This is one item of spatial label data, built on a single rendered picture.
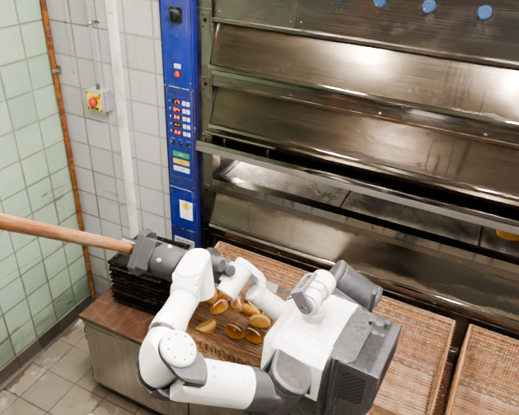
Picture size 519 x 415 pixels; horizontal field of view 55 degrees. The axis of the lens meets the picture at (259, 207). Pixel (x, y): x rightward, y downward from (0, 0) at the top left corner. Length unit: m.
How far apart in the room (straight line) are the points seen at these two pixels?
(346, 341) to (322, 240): 1.04
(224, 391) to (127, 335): 1.40
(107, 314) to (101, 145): 0.86
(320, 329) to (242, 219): 1.19
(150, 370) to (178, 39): 1.46
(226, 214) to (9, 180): 1.06
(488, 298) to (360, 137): 0.83
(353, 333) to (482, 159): 0.92
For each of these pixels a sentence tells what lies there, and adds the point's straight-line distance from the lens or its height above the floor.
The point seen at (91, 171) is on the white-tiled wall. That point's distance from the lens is 2.85.
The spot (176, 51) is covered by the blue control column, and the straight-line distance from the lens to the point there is 2.19.
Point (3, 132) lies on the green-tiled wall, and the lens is 2.60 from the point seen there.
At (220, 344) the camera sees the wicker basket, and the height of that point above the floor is 0.71.
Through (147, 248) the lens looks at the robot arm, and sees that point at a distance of 1.31.
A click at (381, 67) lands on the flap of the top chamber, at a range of 1.89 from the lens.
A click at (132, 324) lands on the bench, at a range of 2.47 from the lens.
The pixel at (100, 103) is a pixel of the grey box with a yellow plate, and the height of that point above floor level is 1.46.
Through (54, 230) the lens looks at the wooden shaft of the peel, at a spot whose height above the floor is 1.70.
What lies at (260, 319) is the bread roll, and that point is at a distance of 2.37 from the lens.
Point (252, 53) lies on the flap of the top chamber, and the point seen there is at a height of 1.79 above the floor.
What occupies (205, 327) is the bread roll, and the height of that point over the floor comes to 0.65.
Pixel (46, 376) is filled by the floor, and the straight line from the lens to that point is 3.14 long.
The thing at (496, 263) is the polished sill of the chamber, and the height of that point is 1.16.
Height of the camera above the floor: 2.31
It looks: 32 degrees down
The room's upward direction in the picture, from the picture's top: 3 degrees clockwise
